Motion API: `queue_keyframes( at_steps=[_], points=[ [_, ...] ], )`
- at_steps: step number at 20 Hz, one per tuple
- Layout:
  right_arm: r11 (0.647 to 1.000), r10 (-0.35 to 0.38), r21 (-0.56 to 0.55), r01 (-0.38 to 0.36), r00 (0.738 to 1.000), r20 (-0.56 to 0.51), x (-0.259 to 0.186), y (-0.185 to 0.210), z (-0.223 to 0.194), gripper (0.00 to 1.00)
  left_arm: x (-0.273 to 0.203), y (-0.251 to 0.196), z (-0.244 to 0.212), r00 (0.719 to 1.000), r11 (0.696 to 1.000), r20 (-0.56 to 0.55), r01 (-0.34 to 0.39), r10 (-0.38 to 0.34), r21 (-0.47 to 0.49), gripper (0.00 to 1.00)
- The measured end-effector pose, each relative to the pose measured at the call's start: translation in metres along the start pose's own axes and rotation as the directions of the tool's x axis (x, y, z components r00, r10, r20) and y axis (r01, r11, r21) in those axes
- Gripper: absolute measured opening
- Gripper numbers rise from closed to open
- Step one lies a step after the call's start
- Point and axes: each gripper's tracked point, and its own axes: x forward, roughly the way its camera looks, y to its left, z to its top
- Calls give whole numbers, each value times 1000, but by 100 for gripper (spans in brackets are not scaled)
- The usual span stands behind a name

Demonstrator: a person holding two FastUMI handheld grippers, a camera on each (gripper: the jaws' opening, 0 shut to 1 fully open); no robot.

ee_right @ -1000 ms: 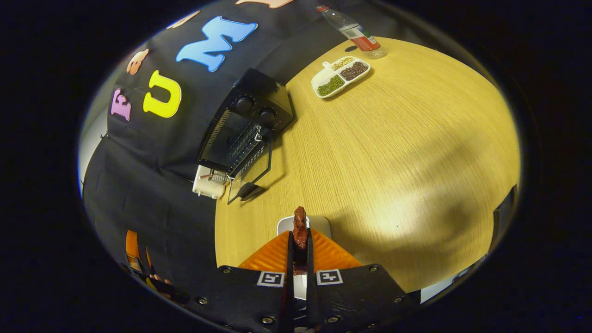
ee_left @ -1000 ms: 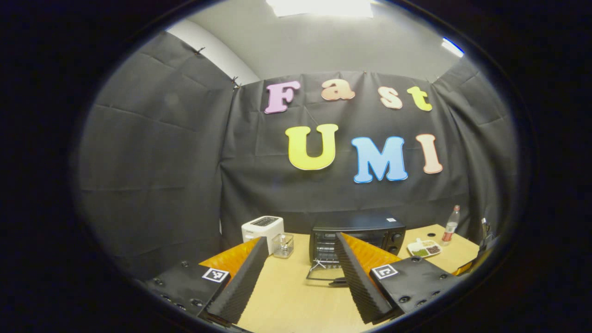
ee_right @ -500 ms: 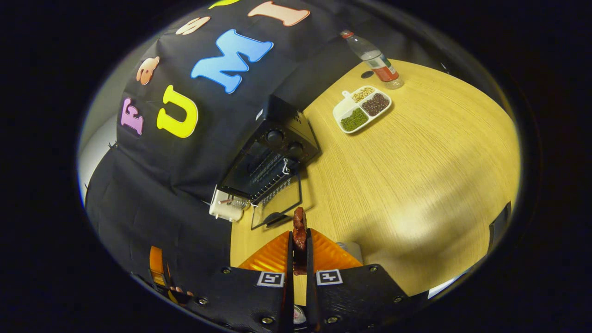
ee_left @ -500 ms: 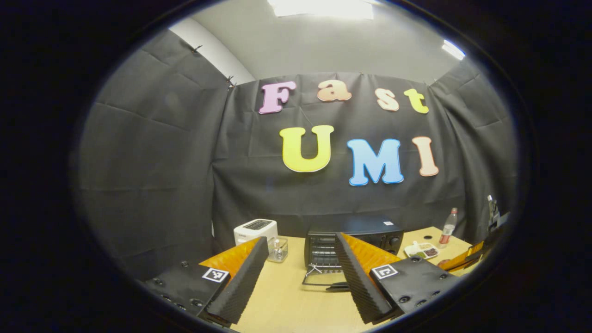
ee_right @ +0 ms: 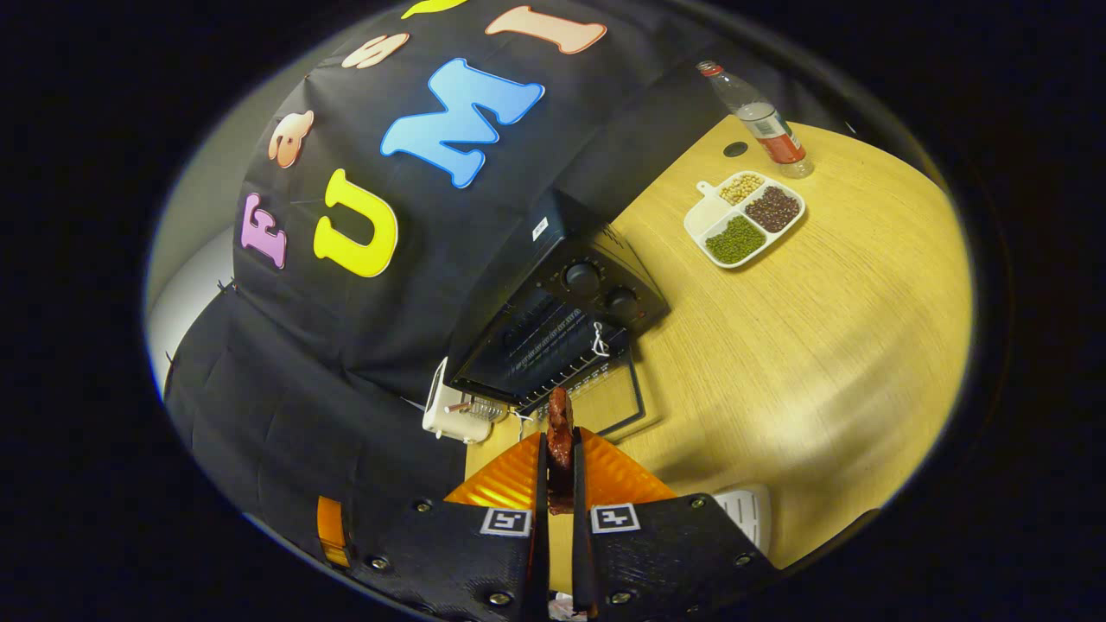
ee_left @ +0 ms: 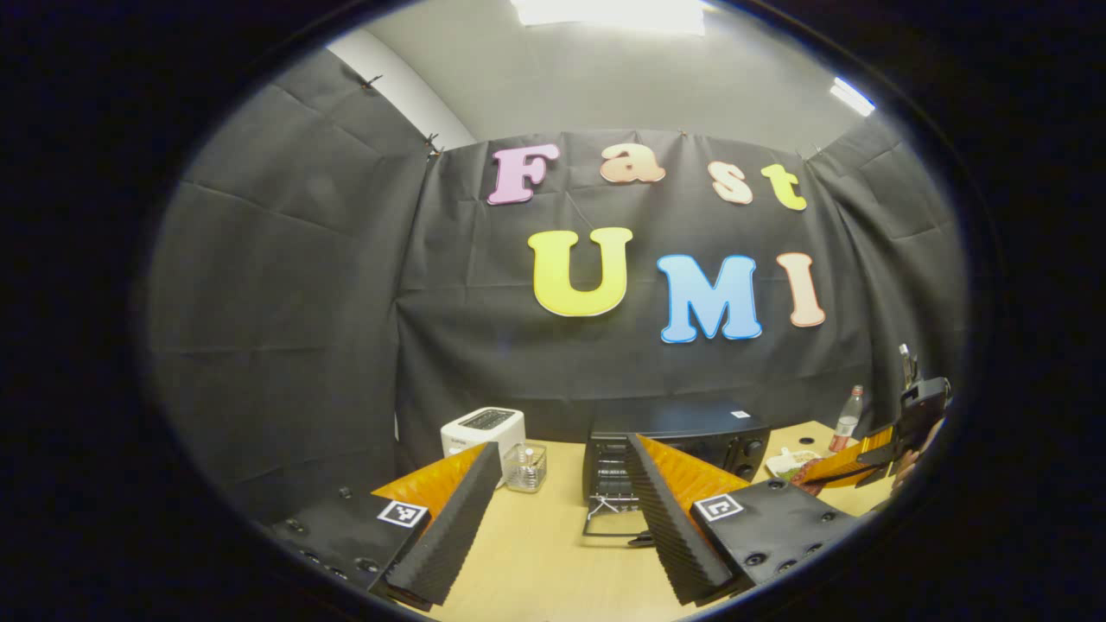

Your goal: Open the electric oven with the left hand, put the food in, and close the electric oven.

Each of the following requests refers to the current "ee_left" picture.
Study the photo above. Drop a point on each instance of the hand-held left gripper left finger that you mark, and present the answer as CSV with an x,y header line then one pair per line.
x,y
449,536

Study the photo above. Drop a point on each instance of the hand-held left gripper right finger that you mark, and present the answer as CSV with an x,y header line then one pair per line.
x,y
674,536

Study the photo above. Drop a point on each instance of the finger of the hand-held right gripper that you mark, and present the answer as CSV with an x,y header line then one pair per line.
x,y
877,439
851,465

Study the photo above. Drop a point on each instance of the black electric oven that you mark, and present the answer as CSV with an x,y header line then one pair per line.
x,y
683,423

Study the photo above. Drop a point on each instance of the red label plastic water bottle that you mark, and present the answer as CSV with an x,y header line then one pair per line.
x,y
847,423

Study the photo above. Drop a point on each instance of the white divided plate of beans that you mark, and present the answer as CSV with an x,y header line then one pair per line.
x,y
788,465

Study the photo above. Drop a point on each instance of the white toaster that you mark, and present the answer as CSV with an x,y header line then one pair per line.
x,y
479,428

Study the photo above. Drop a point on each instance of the black backdrop cloth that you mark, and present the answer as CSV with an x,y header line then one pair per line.
x,y
285,328

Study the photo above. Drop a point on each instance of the small ceiling light panel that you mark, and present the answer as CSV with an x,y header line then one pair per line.
x,y
853,97

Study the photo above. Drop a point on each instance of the large ceiling light panel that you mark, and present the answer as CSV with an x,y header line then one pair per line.
x,y
609,15

